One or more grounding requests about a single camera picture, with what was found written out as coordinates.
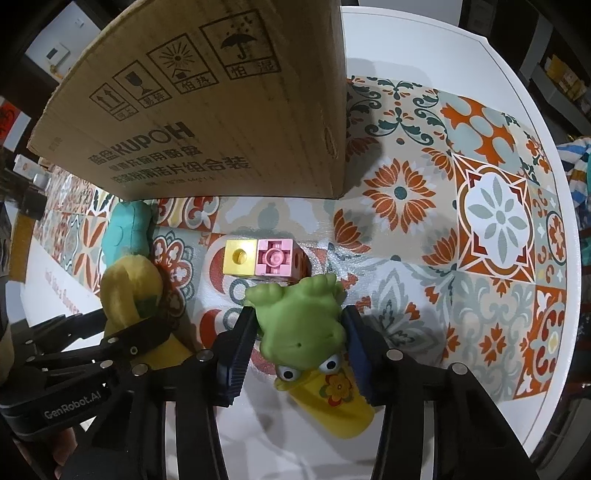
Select patterned tablecloth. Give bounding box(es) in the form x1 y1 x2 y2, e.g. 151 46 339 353
23 7 583 467

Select white low cabinet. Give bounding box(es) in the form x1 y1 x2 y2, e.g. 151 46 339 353
526 55 591 121

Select yellow and teal plush toy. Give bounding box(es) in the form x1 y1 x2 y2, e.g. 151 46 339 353
99 199 195 370

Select orange toy block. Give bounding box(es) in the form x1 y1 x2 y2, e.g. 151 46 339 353
290 247 314 283

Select dark dried plant bunch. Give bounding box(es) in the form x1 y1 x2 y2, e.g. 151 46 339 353
0 161 47 217

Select striped clothes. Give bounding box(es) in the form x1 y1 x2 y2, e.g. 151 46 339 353
556 136 591 204

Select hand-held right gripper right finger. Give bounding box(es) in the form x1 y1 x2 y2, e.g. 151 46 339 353
341 305 541 480

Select yellow toy block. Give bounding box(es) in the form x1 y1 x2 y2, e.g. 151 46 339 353
223 239 258 276

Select small white carton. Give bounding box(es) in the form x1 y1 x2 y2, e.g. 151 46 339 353
16 154 49 185

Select green frog yellow cup toy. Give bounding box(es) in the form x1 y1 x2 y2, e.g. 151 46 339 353
244 273 375 439

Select red and white wall poster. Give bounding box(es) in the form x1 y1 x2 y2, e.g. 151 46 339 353
0 104 17 139

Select brown cardboard box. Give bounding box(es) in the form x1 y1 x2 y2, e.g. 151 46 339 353
27 0 348 201

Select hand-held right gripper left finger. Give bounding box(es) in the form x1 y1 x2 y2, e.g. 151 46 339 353
65 305 258 480

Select pink toy block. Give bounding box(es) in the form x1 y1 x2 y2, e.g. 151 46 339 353
255 238 296 278

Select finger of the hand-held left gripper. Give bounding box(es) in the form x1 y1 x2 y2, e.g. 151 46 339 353
28 323 174 374
7 310 109 356

